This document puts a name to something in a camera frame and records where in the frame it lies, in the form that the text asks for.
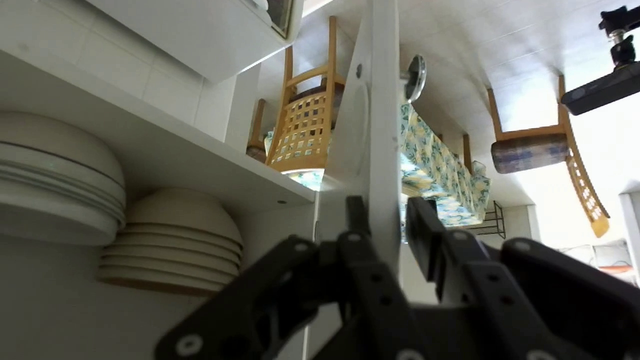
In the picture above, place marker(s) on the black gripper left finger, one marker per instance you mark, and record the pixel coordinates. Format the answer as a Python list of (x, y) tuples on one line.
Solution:
[(282, 293)]

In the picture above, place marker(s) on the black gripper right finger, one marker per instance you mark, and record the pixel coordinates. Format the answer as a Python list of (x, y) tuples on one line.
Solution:
[(520, 300)]

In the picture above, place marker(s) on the white cabinet door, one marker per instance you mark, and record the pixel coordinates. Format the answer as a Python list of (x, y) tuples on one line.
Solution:
[(367, 136)]

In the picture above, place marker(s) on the white cabinet shelf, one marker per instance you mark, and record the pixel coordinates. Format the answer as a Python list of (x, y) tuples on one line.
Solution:
[(154, 148)]

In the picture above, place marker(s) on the stack of beige bowls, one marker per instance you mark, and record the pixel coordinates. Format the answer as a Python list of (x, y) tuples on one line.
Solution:
[(174, 241)]

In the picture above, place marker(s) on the table with floral cloth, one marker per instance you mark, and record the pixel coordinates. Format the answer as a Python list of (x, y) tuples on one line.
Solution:
[(428, 169)]

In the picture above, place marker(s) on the wooden dining chair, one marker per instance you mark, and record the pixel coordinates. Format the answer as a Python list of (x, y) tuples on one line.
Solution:
[(306, 115)]

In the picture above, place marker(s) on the large stack of plates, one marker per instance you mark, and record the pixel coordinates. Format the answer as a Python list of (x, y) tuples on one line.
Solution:
[(59, 183)]

